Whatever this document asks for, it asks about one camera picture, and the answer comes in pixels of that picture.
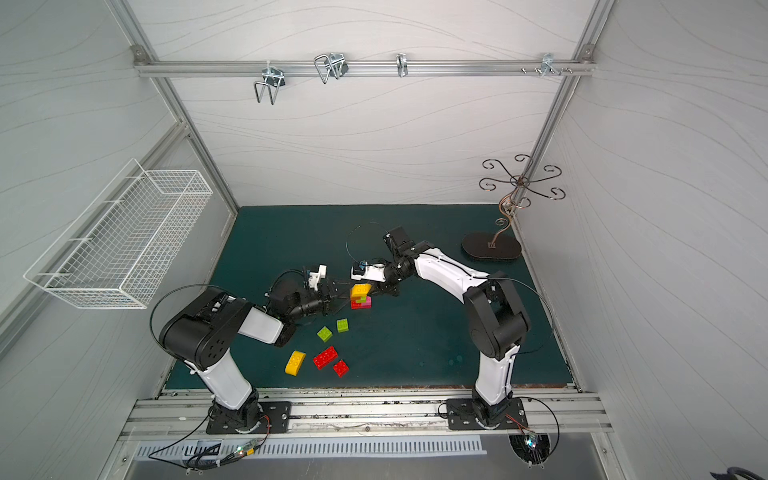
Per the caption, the yellow curved lego brick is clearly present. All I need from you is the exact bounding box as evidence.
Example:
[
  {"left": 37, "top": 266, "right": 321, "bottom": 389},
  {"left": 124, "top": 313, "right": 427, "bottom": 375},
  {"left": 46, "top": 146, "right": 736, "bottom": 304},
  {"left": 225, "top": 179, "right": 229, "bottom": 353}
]
[{"left": 350, "top": 283, "right": 372, "bottom": 302}]

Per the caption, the red long lego brick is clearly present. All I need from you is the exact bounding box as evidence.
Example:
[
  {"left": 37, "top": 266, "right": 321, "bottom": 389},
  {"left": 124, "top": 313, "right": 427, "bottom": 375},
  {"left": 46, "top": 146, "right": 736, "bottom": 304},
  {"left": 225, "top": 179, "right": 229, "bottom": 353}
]
[{"left": 313, "top": 346, "right": 339, "bottom": 370}]

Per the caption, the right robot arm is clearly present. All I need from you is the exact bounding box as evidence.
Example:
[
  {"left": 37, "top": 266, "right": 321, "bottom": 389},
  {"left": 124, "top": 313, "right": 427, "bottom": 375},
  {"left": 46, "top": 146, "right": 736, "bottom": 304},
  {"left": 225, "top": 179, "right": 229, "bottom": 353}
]
[{"left": 351, "top": 226, "right": 550, "bottom": 430}]

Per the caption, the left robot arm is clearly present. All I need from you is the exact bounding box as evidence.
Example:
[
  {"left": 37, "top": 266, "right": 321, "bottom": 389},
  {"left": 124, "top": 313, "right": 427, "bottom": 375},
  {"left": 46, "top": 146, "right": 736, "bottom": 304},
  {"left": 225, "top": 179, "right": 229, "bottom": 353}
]
[{"left": 152, "top": 265, "right": 342, "bottom": 434}]

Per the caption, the red small lego brick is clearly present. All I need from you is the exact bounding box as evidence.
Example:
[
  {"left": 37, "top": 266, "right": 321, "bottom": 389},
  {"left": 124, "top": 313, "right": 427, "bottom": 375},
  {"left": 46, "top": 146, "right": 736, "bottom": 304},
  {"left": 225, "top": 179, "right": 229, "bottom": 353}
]
[{"left": 333, "top": 360, "right": 349, "bottom": 377}]

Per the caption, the yellow lego brick left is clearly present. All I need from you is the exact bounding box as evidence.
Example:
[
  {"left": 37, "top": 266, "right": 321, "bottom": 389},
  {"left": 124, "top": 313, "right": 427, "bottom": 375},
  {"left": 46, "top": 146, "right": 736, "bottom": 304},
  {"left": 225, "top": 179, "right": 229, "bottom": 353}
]
[{"left": 284, "top": 351, "right": 306, "bottom": 377}]

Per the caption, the black metal hook stand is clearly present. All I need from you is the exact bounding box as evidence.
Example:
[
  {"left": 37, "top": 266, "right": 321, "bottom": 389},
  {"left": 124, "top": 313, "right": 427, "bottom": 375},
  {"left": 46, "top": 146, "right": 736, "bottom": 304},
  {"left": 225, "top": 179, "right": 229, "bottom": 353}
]
[{"left": 461, "top": 158, "right": 566, "bottom": 261}]

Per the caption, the metal clip hook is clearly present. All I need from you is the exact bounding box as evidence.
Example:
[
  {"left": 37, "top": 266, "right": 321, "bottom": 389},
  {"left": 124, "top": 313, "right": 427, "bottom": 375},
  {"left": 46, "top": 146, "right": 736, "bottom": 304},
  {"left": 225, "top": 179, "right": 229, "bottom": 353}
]
[
  {"left": 520, "top": 53, "right": 573, "bottom": 77},
  {"left": 313, "top": 52, "right": 349, "bottom": 84},
  {"left": 253, "top": 66, "right": 286, "bottom": 105},
  {"left": 395, "top": 53, "right": 408, "bottom": 78}
]

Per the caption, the left metal clip hook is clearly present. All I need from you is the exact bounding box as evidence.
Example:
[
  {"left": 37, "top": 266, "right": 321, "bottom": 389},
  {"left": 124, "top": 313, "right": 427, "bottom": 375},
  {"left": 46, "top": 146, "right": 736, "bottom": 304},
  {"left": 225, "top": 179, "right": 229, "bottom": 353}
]
[{"left": 253, "top": 66, "right": 286, "bottom": 105}]

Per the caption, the right metal clip hook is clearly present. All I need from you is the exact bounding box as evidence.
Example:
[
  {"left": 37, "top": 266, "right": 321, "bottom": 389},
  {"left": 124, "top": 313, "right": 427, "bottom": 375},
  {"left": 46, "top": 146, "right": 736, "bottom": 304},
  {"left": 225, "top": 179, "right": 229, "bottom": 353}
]
[{"left": 520, "top": 53, "right": 573, "bottom": 77}]

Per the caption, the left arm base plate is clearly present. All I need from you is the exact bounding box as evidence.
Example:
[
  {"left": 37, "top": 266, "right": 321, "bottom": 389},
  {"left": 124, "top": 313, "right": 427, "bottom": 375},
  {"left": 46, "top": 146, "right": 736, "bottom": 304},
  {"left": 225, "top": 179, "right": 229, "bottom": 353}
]
[{"left": 206, "top": 401, "right": 292, "bottom": 435}]

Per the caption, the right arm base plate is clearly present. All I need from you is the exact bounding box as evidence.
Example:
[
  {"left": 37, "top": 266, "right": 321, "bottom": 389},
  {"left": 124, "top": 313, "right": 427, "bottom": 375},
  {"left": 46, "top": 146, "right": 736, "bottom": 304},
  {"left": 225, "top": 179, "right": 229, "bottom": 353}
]
[{"left": 438, "top": 398, "right": 529, "bottom": 431}]

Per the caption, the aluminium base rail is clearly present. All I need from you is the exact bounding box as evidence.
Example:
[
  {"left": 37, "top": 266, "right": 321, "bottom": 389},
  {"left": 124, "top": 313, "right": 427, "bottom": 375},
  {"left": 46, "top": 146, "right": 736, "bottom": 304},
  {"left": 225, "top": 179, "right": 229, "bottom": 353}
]
[{"left": 119, "top": 388, "right": 613, "bottom": 441}]

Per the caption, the white wire basket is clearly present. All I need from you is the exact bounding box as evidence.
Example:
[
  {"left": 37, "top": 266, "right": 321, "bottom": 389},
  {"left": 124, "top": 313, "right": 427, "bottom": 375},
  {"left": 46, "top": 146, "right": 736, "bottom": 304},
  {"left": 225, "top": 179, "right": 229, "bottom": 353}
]
[{"left": 23, "top": 159, "right": 213, "bottom": 310}]

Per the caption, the horizontal aluminium rail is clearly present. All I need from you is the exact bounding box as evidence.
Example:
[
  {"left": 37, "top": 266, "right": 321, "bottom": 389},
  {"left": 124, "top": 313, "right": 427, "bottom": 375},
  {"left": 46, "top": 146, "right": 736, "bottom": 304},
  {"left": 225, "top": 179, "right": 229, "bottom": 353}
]
[{"left": 134, "top": 57, "right": 597, "bottom": 79}]

